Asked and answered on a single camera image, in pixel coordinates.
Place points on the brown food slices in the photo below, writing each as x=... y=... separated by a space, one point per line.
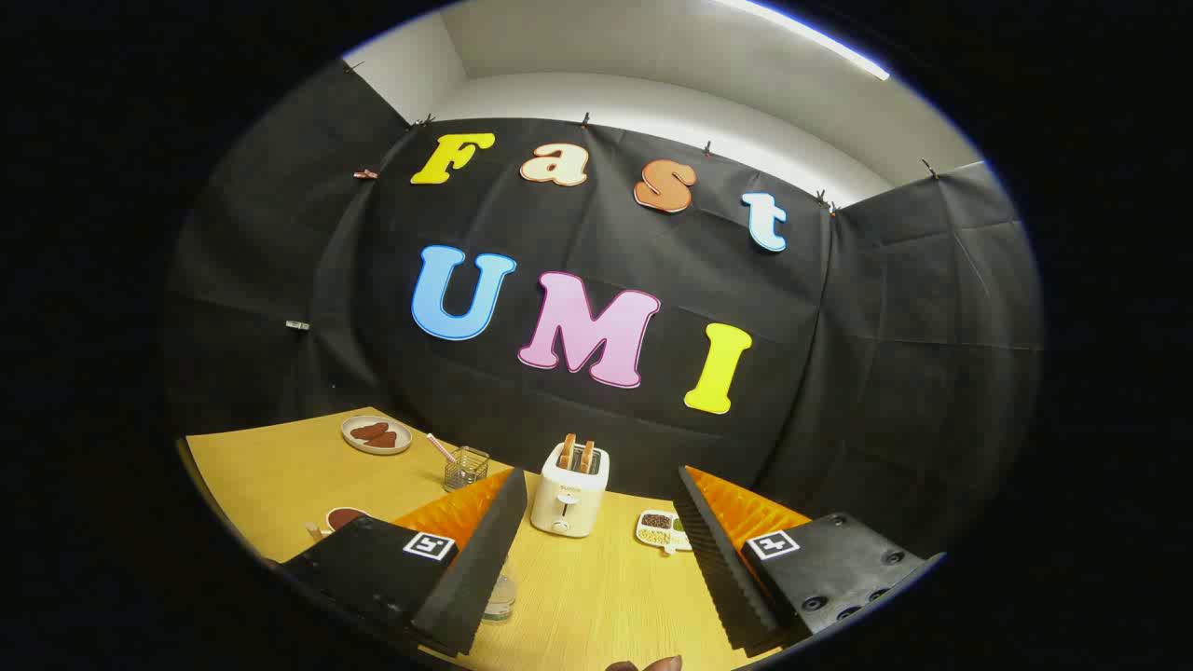
x=373 y=432

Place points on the white divided snack tray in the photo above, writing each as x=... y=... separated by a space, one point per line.
x=657 y=533

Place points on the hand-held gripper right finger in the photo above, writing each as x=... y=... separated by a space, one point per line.
x=713 y=559

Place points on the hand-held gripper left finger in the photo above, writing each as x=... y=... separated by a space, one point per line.
x=475 y=559

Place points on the white toaster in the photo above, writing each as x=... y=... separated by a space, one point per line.
x=567 y=503

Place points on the wooden table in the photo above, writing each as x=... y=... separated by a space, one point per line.
x=270 y=475

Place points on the toast slice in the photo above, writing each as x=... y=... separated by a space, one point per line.
x=587 y=457
x=566 y=452

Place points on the small white plate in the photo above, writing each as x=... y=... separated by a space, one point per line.
x=359 y=445

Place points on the black backdrop cloth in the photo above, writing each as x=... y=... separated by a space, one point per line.
x=857 y=373

